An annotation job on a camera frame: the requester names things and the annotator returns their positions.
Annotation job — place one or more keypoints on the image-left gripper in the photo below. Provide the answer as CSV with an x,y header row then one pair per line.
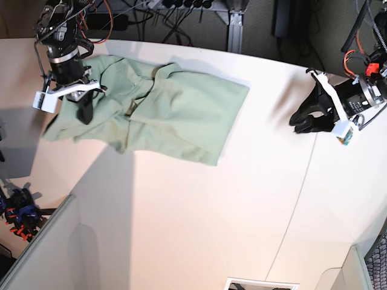
x,y
85,105

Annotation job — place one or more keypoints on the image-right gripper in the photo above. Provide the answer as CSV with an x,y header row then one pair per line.
x,y
317,113

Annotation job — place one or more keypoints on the light green T-shirt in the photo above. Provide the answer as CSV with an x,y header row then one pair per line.
x,y
166,109

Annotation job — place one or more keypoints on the black power brick left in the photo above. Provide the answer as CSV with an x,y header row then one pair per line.
x,y
101,21

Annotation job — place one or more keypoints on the black device left edge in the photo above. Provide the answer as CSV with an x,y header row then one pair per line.
x,y
3,135

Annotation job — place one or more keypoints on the black power adapter pair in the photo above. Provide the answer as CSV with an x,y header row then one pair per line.
x,y
285,17

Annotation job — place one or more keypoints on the blue orange clamp pile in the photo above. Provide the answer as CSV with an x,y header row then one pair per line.
x,y
19,210

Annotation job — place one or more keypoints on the grey partition panel left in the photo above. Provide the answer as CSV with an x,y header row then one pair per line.
x,y
50,261

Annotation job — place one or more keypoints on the grey partition panel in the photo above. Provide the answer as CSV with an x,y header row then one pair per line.
x,y
353,274
50,261

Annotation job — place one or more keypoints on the patterned grey chair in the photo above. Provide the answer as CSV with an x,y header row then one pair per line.
x,y
376,263

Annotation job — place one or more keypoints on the grey partition panel right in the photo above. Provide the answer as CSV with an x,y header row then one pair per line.
x,y
353,274

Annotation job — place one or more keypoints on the aluminium frame post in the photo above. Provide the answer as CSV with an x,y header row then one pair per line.
x,y
231,13

